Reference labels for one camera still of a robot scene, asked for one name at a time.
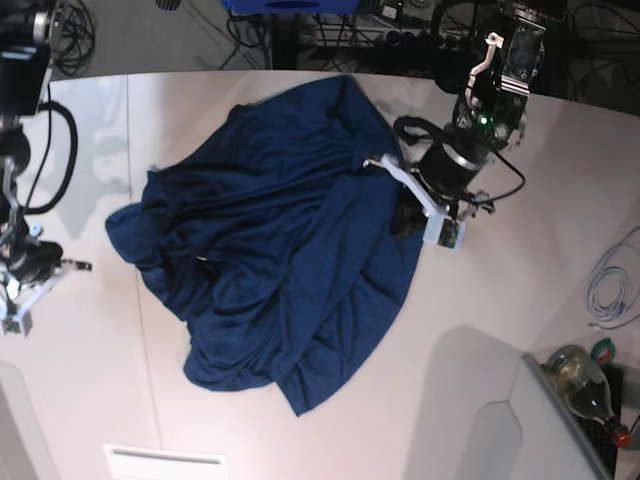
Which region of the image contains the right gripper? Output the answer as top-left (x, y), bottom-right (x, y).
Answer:
top-left (7, 241), bottom-right (93, 286)

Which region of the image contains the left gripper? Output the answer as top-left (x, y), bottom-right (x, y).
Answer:
top-left (390, 141), bottom-right (489, 240)

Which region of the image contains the dark blue t-shirt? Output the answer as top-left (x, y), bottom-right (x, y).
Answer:
top-left (105, 76), bottom-right (423, 415)

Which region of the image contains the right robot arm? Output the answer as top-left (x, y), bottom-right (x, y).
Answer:
top-left (1, 1), bottom-right (91, 288)

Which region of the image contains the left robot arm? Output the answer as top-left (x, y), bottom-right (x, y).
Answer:
top-left (382, 1), bottom-right (567, 248)

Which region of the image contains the black power strip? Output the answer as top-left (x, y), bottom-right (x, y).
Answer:
top-left (383, 30), bottom-right (460, 50)

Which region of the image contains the clear plastic bottle red cap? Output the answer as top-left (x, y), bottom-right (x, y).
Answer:
top-left (544, 345), bottom-right (631, 448)

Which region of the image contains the green tape roll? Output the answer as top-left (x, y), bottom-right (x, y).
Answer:
top-left (590, 337), bottom-right (616, 366)

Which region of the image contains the blue plastic bin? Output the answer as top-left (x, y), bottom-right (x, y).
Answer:
top-left (223, 0), bottom-right (359, 15)

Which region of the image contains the coiled light grey cable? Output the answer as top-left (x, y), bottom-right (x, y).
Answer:
top-left (585, 234), bottom-right (640, 331)

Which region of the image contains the coiled black cable on floor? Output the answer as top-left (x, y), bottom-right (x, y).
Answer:
top-left (49, 0), bottom-right (99, 77)

